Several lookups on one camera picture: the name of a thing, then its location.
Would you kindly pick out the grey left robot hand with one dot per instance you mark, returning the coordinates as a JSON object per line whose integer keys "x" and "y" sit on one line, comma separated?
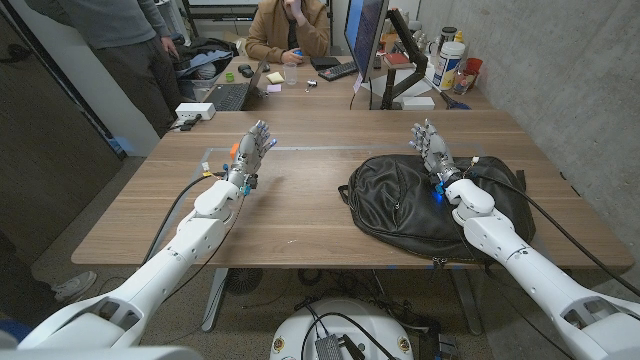
{"x": 248, "y": 152}

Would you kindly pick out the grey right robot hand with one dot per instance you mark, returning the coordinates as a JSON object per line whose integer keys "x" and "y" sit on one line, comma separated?
{"x": 436, "y": 150}

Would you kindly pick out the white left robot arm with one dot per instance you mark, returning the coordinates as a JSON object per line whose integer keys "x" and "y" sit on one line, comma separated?
{"x": 192, "y": 240}

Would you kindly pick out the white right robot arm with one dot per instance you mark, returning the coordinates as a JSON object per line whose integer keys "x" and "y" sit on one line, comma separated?
{"x": 530, "y": 275}

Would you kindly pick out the black leather backpack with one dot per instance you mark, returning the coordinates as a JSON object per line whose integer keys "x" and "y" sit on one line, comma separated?
{"x": 400, "y": 200}

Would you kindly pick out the blue brush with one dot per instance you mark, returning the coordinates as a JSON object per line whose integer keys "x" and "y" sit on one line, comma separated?
{"x": 456, "y": 105}

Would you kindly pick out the white flat box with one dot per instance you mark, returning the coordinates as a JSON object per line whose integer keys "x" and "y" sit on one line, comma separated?
{"x": 418, "y": 103}

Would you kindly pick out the black laptop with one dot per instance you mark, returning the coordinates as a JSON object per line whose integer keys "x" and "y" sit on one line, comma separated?
{"x": 231, "y": 96}

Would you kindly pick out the white power strip box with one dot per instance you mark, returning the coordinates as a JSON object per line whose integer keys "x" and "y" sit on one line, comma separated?
{"x": 195, "y": 110}

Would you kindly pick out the pink sticky note pad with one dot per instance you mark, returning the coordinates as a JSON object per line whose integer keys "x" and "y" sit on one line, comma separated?
{"x": 274, "y": 88}

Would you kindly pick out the clear patterned cup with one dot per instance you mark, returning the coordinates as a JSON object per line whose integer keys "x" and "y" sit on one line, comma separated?
{"x": 462, "y": 82}

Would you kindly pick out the small green cup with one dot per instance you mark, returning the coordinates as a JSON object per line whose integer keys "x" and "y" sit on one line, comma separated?
{"x": 229, "y": 77}

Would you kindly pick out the yellow sticky note pad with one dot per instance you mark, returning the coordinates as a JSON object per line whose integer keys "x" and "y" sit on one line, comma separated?
{"x": 275, "y": 77}

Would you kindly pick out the black computer mouse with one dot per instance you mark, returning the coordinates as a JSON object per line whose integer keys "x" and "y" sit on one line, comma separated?
{"x": 245, "y": 70}

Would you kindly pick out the white wipes canister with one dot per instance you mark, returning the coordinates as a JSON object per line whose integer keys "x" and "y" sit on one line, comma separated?
{"x": 447, "y": 65}

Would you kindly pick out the metal keys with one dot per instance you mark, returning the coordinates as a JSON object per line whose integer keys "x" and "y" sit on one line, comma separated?
{"x": 310, "y": 85}

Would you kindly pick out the red cup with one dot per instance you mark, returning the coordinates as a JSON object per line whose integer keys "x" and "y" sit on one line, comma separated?
{"x": 475, "y": 65}

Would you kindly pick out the red book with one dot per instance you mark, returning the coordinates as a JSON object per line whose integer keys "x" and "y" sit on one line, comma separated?
{"x": 396, "y": 59}

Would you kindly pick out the black bag with clothes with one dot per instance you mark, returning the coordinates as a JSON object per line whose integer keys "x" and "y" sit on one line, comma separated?
{"x": 202, "y": 57}

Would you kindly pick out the dark lidded jar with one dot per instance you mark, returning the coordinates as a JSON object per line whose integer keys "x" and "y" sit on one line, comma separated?
{"x": 447, "y": 36}

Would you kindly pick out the yellow bottle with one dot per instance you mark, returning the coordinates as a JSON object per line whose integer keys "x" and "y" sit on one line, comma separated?
{"x": 459, "y": 37}

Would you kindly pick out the black wallet case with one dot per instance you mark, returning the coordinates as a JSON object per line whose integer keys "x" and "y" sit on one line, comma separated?
{"x": 325, "y": 63}

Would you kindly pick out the black keyboard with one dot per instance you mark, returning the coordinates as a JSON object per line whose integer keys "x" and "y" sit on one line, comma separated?
{"x": 338, "y": 70}

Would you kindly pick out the seated person tan jacket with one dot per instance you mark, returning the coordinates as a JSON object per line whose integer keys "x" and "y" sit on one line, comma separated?
{"x": 272, "y": 30}

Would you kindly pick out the round black floor fan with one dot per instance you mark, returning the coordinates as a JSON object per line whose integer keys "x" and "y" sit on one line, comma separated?
{"x": 243, "y": 280}

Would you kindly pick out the computer monitor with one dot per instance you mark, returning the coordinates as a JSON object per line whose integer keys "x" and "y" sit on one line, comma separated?
{"x": 365, "y": 35}

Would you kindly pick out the grey table leg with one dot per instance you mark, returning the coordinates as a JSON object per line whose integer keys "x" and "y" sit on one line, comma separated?
{"x": 467, "y": 305}
{"x": 215, "y": 300}

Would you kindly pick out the standing person grey sweater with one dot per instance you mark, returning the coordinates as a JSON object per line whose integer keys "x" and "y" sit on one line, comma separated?
{"x": 120, "y": 50}

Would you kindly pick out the white robot torso base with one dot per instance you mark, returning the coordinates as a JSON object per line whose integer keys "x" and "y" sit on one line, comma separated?
{"x": 360, "y": 320}

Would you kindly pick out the grey finned metal box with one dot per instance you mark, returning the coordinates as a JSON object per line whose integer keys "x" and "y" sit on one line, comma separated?
{"x": 328, "y": 347}

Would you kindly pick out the white sneaker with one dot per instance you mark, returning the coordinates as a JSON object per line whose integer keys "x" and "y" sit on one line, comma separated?
{"x": 75, "y": 286}

